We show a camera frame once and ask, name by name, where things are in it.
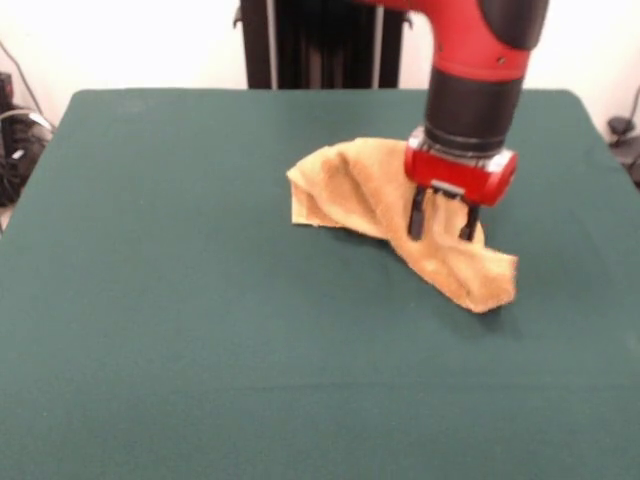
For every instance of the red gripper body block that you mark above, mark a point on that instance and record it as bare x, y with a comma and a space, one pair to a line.
450, 172

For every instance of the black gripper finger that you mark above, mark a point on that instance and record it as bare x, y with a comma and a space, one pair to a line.
417, 220
470, 225

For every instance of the tan terry towel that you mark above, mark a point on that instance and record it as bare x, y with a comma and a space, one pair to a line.
350, 190

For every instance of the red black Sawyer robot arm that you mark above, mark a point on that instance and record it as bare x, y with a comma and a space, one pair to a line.
475, 100

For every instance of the black plug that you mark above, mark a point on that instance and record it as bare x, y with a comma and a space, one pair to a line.
620, 127

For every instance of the dark green tablecloth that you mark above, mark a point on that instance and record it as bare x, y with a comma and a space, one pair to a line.
200, 325

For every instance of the black equipment pile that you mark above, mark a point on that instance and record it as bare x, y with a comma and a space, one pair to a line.
20, 160

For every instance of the black box with red dot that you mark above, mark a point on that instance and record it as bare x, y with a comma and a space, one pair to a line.
6, 90

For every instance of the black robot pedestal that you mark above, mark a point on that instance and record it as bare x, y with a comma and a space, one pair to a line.
310, 45

